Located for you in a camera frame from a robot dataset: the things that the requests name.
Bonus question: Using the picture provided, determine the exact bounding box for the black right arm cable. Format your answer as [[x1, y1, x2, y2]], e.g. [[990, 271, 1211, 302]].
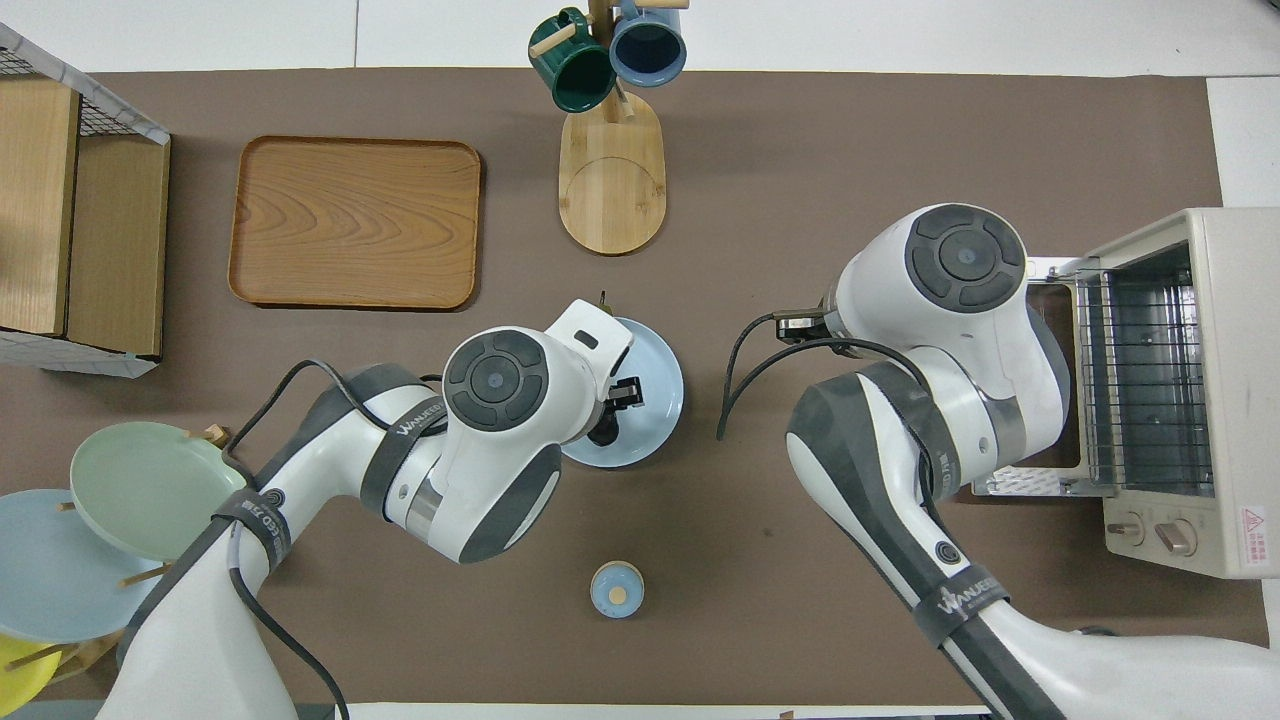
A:
[[716, 312, 941, 526]]

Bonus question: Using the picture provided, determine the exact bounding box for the blue mug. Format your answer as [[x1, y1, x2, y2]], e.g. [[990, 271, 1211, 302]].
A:
[[608, 0, 689, 88]]

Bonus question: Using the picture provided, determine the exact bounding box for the wooden plate rack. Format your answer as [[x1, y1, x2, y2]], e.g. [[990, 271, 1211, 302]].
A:
[[0, 424, 233, 687]]

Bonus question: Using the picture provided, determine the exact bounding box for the light blue round plate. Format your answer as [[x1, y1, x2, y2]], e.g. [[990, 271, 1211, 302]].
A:
[[560, 316, 686, 469]]

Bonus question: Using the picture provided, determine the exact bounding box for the metal oven wire rack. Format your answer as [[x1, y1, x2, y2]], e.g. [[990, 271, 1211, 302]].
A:
[[1078, 268, 1214, 493]]

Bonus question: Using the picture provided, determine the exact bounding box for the light blue racked plate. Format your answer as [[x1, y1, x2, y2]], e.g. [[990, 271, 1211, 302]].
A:
[[0, 489, 167, 644]]

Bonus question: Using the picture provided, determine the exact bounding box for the pale green plate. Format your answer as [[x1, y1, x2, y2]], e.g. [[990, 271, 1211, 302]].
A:
[[69, 421, 249, 563]]

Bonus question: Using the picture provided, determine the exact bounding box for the dark purple eggplant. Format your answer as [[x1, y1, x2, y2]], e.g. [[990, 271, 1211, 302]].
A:
[[587, 290, 623, 449]]

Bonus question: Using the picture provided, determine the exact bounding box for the wooden wire-top box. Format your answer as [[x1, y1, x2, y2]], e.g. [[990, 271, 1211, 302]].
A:
[[0, 22, 172, 379]]

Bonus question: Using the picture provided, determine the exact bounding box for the yellow plate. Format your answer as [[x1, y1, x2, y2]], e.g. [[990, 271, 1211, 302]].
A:
[[0, 633, 62, 719]]

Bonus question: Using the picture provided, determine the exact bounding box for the cream toaster oven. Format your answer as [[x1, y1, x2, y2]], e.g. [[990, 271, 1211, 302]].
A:
[[1075, 207, 1280, 580]]

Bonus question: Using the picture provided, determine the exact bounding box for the rectangular wooden tray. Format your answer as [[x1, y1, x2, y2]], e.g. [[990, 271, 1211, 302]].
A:
[[227, 135, 483, 310]]

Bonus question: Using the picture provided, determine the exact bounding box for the brown table mat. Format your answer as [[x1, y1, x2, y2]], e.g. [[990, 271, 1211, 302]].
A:
[[0, 67, 1277, 707]]

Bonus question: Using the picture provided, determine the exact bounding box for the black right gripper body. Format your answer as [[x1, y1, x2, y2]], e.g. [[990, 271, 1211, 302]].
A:
[[775, 308, 833, 348]]

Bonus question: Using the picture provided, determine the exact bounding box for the dark green mug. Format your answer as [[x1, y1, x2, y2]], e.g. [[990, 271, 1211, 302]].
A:
[[528, 8, 617, 114]]

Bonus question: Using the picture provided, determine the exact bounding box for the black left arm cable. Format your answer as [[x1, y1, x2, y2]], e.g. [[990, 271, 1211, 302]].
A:
[[221, 359, 453, 720]]

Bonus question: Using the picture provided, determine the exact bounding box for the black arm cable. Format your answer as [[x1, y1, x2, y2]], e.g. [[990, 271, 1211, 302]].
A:
[[716, 312, 941, 526], [221, 359, 453, 720]]

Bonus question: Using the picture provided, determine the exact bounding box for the wooden mug tree stand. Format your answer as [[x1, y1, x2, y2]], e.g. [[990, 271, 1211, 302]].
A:
[[530, 0, 691, 257]]

